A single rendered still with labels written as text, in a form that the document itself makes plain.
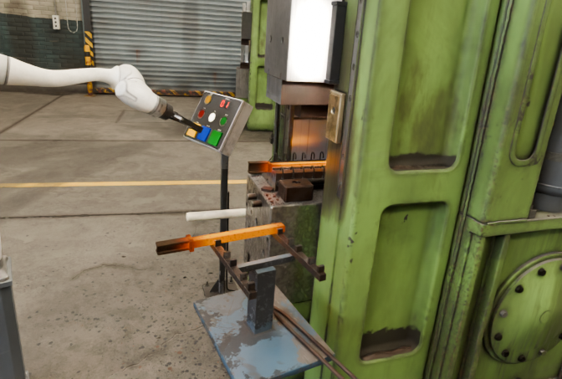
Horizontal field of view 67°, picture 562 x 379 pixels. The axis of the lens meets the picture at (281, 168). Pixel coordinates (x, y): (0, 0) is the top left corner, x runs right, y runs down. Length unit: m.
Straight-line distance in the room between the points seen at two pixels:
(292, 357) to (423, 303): 0.71
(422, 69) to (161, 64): 8.40
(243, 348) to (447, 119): 0.99
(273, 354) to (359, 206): 0.52
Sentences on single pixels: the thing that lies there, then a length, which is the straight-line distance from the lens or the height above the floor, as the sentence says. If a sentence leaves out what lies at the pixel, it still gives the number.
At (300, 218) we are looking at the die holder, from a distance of 1.65.
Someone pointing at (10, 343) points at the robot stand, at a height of 0.32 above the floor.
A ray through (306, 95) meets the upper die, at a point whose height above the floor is 1.31.
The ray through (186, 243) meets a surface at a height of 0.94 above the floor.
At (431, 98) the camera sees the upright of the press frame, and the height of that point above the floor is 1.36.
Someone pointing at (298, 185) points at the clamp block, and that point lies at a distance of 1.62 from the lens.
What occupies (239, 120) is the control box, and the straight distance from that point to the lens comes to 2.12.
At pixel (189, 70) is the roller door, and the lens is 9.60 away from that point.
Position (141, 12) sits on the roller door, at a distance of 9.58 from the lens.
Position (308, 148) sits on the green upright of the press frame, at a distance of 2.01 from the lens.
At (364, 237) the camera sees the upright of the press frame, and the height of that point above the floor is 0.90.
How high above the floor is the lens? 1.55
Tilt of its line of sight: 18 degrees down
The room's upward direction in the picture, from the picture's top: 4 degrees clockwise
